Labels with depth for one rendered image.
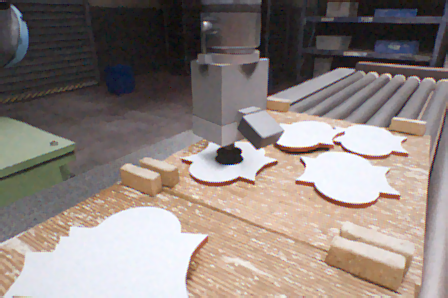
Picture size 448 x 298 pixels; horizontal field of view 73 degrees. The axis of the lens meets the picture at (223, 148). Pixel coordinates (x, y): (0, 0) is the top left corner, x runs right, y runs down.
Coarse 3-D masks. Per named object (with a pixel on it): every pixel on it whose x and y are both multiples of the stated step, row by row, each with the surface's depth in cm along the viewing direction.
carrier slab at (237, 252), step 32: (128, 192) 39; (160, 192) 39; (64, 224) 33; (96, 224) 33; (192, 224) 33; (224, 224) 33; (0, 256) 28; (224, 256) 28; (256, 256) 28; (288, 256) 28; (320, 256) 28; (0, 288) 25; (192, 288) 25; (224, 288) 25; (256, 288) 25; (288, 288) 25; (320, 288) 25; (352, 288) 25; (384, 288) 25
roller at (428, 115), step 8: (440, 80) 112; (440, 88) 100; (432, 96) 93; (440, 96) 90; (432, 104) 82; (440, 104) 83; (424, 112) 78; (432, 112) 75; (440, 112) 78; (424, 120) 70; (432, 120) 70; (432, 128) 66; (432, 136) 62; (432, 144) 60
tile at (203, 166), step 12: (240, 144) 51; (192, 156) 46; (204, 156) 46; (216, 156) 47; (252, 156) 46; (264, 156) 47; (192, 168) 43; (204, 168) 43; (216, 168) 43; (228, 168) 43; (240, 168) 43; (252, 168) 43; (264, 168) 44; (204, 180) 40; (216, 180) 40; (228, 180) 40; (240, 180) 41; (252, 180) 40
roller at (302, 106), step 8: (360, 72) 125; (344, 80) 111; (352, 80) 115; (328, 88) 99; (336, 88) 102; (312, 96) 90; (320, 96) 91; (328, 96) 95; (296, 104) 82; (304, 104) 83; (312, 104) 86; (296, 112) 78
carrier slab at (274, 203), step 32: (384, 128) 60; (288, 160) 47; (384, 160) 47; (416, 160) 47; (192, 192) 39; (224, 192) 39; (256, 192) 39; (288, 192) 39; (416, 192) 39; (256, 224) 33; (288, 224) 33; (320, 224) 33; (384, 224) 33; (416, 224) 33; (416, 256) 28; (416, 288) 26
